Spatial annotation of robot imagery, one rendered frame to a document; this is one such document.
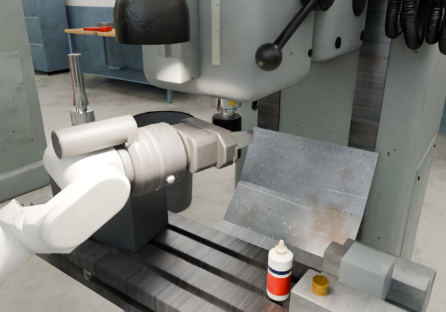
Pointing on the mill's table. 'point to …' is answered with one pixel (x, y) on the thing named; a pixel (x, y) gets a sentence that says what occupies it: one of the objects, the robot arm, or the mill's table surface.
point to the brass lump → (320, 285)
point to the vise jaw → (334, 298)
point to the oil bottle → (279, 272)
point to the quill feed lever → (322, 4)
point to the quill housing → (243, 38)
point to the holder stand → (133, 220)
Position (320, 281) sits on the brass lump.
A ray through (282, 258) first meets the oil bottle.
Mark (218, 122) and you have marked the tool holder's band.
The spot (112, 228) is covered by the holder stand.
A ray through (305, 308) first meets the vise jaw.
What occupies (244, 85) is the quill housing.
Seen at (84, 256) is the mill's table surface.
